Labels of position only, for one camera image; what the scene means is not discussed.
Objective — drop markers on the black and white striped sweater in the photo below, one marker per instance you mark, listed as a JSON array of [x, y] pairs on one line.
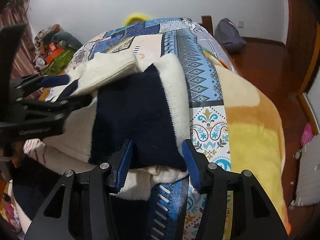
[[146, 103]]

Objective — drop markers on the green basket of clutter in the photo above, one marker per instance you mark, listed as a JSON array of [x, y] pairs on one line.
[[51, 57]]

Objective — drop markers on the blue patchwork bed quilt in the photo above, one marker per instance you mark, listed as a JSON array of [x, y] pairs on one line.
[[173, 210]]

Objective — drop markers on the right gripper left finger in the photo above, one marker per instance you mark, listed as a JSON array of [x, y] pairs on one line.
[[79, 205]]

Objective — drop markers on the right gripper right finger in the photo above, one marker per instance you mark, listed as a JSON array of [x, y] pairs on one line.
[[253, 216]]

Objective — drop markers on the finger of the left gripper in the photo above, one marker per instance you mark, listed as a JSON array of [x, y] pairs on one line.
[[64, 106], [28, 84]]

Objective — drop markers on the grey plush toy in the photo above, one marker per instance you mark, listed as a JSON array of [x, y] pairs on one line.
[[66, 40]]

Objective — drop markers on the yellow orange fleece blanket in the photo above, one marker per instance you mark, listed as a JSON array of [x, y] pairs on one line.
[[256, 134]]

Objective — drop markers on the yellow curved headboard tube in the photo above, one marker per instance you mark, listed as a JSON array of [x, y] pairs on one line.
[[135, 18]]

